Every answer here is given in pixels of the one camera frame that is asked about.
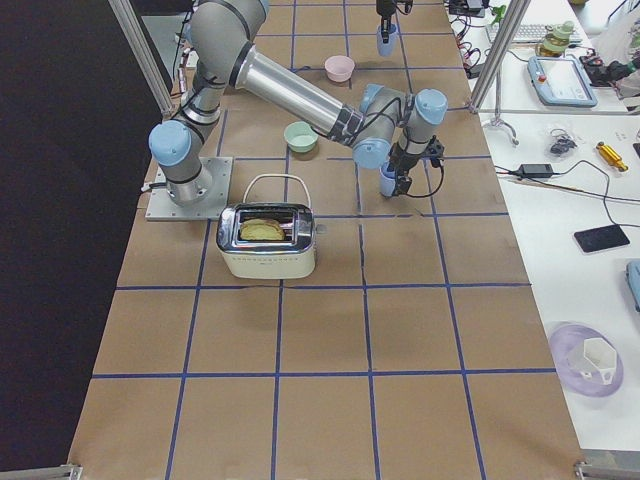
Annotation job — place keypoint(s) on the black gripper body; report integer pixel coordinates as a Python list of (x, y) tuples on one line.
[(385, 8), (402, 163)]

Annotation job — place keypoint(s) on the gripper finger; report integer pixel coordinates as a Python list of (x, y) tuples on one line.
[(385, 27), (403, 184)]

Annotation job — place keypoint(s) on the blue cup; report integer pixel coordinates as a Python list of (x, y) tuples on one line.
[(387, 180), (386, 45)]

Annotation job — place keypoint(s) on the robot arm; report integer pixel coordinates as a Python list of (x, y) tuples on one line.
[(391, 130)]

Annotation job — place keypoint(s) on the pink bowl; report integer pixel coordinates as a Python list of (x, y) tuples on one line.
[(339, 68)]

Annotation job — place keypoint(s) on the green bowl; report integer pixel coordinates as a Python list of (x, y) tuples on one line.
[(300, 137)]

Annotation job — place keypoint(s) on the black power adapter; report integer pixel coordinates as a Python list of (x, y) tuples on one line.
[(535, 171)]

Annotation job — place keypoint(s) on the white keyboard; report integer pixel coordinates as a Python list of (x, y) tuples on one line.
[(525, 33)]

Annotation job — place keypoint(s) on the toast slice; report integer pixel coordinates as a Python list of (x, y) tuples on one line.
[(261, 229)]

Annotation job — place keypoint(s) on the cream toaster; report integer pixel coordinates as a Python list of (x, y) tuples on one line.
[(292, 258)]

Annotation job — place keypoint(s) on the blue teach pendant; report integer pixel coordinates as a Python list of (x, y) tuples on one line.
[(561, 82)]

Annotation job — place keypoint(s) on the black smartphone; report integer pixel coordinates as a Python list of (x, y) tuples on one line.
[(601, 238)]

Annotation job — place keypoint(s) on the yellow metal cylinder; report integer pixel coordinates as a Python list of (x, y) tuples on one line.
[(611, 156)]

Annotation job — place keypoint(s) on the white hexagonal cup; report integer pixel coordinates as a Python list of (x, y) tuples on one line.
[(595, 360)]

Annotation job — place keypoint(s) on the purple plate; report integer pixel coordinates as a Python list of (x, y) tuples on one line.
[(561, 342)]

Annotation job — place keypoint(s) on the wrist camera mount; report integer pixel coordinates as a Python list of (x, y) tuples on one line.
[(435, 152)]

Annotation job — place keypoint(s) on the aluminium frame post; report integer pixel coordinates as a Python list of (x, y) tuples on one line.
[(508, 26)]

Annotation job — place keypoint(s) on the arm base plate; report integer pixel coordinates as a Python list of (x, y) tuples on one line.
[(220, 192)]

